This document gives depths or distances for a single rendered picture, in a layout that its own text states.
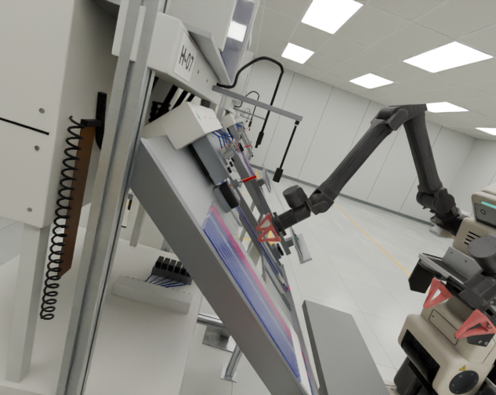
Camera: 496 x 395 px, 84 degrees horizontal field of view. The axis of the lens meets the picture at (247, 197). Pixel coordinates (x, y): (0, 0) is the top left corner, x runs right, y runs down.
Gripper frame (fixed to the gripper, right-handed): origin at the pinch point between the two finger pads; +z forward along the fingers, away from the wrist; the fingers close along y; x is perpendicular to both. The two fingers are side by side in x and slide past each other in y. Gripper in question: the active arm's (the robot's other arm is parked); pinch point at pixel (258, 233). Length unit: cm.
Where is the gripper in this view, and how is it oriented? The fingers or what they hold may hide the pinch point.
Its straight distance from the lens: 102.2
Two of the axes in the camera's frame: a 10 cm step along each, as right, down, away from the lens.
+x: 4.8, 8.5, 2.4
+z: -8.8, 4.6, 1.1
